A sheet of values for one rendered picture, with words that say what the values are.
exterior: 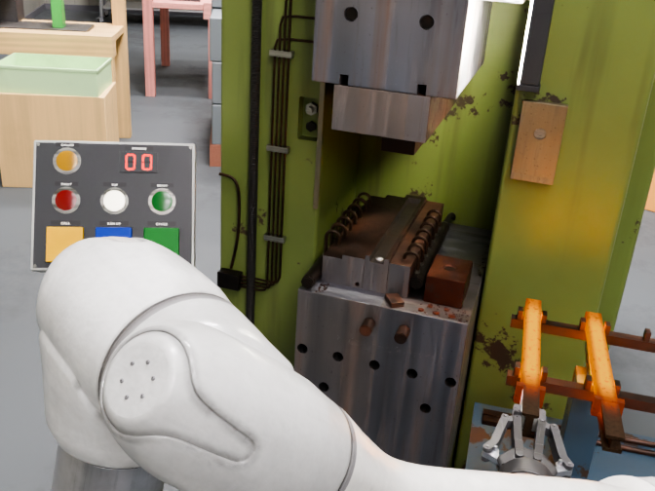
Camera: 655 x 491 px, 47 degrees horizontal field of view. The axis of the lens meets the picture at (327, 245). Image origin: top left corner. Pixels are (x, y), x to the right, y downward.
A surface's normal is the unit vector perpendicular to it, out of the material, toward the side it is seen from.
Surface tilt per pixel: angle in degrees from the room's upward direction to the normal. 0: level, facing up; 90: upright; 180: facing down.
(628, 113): 90
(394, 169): 90
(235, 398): 57
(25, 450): 0
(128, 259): 7
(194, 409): 70
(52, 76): 90
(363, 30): 90
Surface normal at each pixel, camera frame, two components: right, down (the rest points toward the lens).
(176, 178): 0.14, -0.09
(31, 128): 0.09, 0.42
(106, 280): -0.35, -0.69
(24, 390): 0.06, -0.91
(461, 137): -0.31, 0.38
